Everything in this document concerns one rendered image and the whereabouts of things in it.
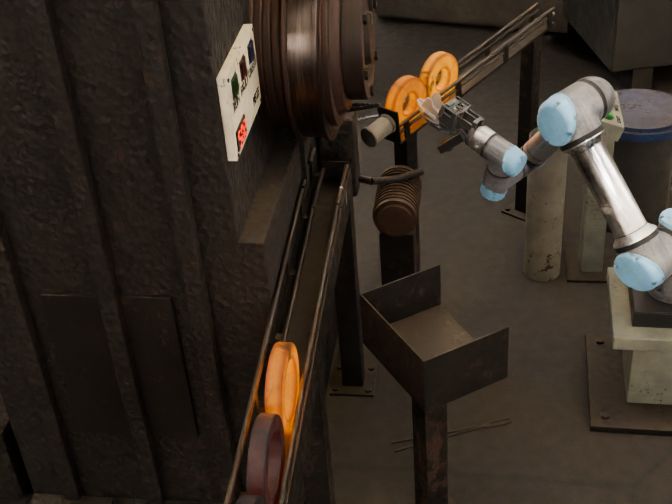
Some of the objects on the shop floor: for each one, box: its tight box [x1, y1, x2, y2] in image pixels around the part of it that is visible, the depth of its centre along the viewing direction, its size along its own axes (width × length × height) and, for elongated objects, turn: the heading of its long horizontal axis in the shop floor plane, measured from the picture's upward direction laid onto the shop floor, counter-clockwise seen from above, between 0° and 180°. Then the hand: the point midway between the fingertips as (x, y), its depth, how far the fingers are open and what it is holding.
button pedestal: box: [564, 91, 624, 283], centre depth 330 cm, size 16×24×62 cm, turn 178°
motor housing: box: [372, 165, 422, 285], centre depth 312 cm, size 13×22×54 cm, turn 178°
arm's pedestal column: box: [585, 333, 672, 436], centre depth 290 cm, size 40×40×26 cm
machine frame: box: [0, 0, 338, 504], centre depth 259 cm, size 73×108×176 cm
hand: (420, 103), depth 296 cm, fingers closed
